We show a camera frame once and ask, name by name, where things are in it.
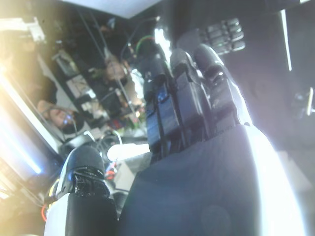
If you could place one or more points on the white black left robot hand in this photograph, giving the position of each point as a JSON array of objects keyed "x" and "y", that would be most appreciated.
[{"x": 197, "y": 196}]

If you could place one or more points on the black handheld radio device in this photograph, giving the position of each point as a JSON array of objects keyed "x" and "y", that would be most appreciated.
[{"x": 226, "y": 34}]

